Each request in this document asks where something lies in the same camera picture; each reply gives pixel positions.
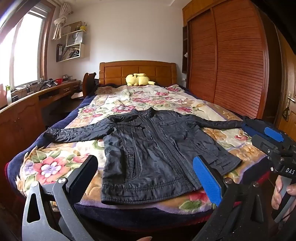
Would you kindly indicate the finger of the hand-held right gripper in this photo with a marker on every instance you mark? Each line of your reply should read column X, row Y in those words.
column 253, row 126
column 274, row 134

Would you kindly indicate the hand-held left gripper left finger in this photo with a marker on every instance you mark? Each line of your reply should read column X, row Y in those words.
column 81, row 178

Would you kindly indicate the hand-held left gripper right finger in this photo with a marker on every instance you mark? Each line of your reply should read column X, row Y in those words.
column 207, row 178

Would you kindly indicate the black jacket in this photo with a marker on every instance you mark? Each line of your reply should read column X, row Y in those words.
column 150, row 150

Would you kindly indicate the person's right hand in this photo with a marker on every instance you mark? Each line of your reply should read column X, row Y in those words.
column 277, row 194

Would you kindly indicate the hanging door tag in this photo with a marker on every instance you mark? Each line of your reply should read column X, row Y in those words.
column 286, row 114

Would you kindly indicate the wooden door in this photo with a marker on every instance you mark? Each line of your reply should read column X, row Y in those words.
column 288, row 76

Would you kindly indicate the wooden slatted wardrobe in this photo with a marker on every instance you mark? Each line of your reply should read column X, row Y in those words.
column 231, row 58

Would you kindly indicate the white paper sheet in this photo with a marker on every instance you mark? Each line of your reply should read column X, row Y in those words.
column 77, row 95

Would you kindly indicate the wooden desk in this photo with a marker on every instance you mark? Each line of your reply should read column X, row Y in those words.
column 20, row 120

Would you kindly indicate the wooden chair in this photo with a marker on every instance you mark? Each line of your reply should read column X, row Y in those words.
column 89, row 83

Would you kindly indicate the floral blanket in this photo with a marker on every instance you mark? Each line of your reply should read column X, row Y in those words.
column 138, row 97

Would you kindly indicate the red basket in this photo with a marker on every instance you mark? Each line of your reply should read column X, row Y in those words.
column 58, row 81

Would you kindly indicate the wooden niche shelf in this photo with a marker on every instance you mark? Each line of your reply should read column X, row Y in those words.
column 185, row 46

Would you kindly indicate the white bottle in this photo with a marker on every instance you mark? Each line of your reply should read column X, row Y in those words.
column 8, row 96

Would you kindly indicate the yellow plush toy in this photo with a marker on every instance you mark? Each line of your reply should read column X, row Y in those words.
column 138, row 80

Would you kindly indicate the wooden bed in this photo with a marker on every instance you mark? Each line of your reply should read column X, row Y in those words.
column 138, row 71

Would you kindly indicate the row of books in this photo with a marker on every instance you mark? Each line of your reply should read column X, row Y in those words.
column 68, row 52

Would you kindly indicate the window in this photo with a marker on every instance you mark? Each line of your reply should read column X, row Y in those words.
column 25, row 51

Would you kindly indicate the white paper bag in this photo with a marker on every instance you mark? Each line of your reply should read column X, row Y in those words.
column 75, row 38

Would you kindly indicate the tied cream curtain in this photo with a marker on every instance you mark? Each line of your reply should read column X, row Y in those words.
column 60, row 20

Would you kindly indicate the white wall shelf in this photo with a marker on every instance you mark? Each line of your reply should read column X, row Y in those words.
column 84, row 49

